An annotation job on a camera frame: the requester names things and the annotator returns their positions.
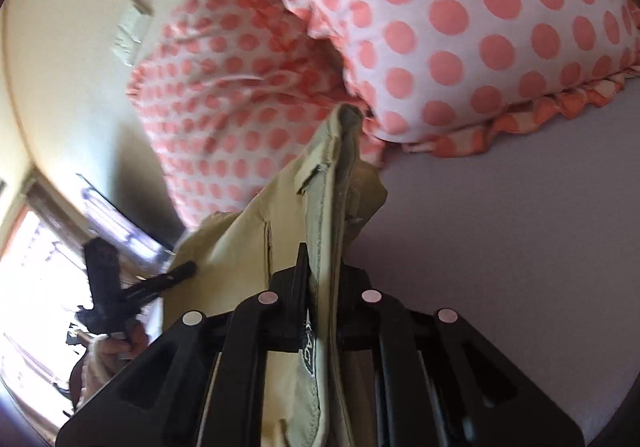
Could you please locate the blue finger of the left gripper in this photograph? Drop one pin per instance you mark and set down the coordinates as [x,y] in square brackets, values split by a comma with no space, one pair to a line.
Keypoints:
[150,289]

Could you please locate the khaki beige pants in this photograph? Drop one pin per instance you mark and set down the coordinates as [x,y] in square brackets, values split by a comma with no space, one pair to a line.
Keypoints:
[290,239]

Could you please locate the pink fuzzy sleeve forearm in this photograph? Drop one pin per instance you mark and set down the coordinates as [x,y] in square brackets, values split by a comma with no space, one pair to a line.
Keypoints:
[90,374]

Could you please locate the left hand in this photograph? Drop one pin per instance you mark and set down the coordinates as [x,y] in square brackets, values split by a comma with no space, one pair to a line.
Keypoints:
[127,341]

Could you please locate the left pink polka dot pillow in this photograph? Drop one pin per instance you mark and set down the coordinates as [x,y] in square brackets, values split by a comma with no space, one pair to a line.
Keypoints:
[232,93]

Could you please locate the pink polka dot pillow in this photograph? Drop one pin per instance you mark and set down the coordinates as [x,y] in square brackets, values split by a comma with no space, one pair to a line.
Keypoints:
[447,76]
[232,93]

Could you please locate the lavender bed sheet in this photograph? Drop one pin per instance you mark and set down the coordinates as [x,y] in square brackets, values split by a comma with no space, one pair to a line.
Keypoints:
[536,243]

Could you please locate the right pink polka dot pillow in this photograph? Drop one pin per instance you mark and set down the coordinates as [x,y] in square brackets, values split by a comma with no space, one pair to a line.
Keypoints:
[447,76]

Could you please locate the white wall switch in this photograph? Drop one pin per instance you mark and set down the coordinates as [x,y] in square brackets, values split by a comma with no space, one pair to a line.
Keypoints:
[131,31]

